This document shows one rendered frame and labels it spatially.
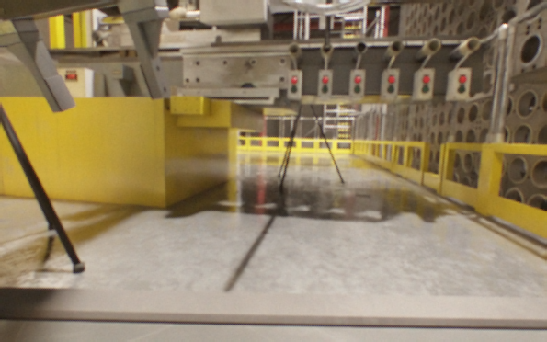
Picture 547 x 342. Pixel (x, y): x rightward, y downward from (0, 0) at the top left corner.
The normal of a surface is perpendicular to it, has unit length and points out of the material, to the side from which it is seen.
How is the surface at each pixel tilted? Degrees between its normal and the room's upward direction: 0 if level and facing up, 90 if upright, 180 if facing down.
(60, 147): 90
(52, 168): 90
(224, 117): 90
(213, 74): 90
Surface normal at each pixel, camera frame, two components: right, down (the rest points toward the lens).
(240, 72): -0.18, 0.11
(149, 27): -0.07, 0.50
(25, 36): 0.99, -0.09
